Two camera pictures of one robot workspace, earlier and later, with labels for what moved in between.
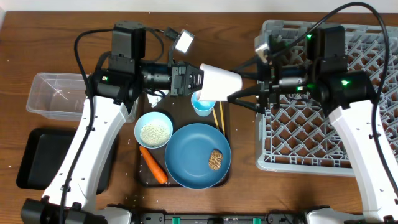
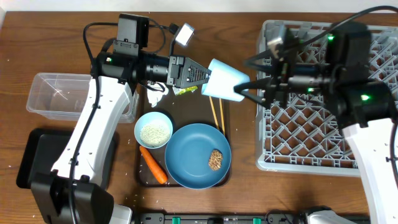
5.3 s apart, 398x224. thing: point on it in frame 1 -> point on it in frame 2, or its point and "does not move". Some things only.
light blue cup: [202, 108] -> [222, 80]
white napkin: [153, 99] does not move
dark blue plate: [187, 155] does not move
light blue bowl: [153, 130] does not move
